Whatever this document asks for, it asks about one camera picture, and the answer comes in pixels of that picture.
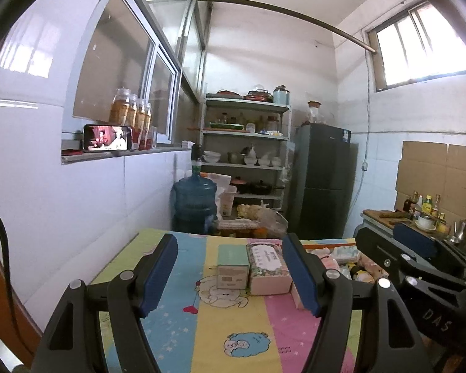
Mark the pink plush pig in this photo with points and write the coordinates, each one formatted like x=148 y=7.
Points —
x=372 y=267

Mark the colourful cartoon bed sheet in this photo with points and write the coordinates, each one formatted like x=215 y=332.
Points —
x=196 y=327

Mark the orange drink bottles pack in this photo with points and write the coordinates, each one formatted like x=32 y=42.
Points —
x=128 y=109

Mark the plastic bag of food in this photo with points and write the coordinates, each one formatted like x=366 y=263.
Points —
x=271 y=224

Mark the white wet wipes pack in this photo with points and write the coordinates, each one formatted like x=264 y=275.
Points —
x=345 y=254

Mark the pink floral tissue box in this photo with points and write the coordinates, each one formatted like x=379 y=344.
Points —
x=269 y=274

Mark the yellow black plush toy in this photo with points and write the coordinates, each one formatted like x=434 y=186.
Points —
x=360 y=274

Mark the sliding window frame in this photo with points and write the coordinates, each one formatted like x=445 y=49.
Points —
x=120 y=48

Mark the teal canister on shelf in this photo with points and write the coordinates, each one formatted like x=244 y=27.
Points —
x=281 y=95

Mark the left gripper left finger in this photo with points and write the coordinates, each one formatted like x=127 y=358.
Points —
x=73 y=341

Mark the orange-rimmed cardboard tray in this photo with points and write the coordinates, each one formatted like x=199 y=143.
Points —
x=328 y=243

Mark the green-lidded small box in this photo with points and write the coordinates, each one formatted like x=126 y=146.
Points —
x=233 y=267

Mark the blue water jug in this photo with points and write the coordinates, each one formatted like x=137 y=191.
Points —
x=194 y=207

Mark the condiment bottles group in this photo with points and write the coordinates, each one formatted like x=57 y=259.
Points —
x=417 y=205

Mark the white bowl on counter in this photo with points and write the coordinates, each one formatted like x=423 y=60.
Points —
x=425 y=223

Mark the smartphone on window sill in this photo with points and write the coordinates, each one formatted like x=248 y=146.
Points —
x=109 y=138

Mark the black refrigerator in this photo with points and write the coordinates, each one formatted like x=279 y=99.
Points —
x=320 y=186

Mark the wooden kitchen counter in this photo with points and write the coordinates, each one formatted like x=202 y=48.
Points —
x=383 y=222

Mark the metal kitchen shelf rack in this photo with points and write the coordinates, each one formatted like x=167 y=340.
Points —
x=247 y=138

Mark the glass jar on fridge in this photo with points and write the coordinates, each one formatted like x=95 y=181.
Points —
x=314 y=114

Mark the brown cardboard wall sheet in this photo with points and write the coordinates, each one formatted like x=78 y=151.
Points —
x=435 y=169

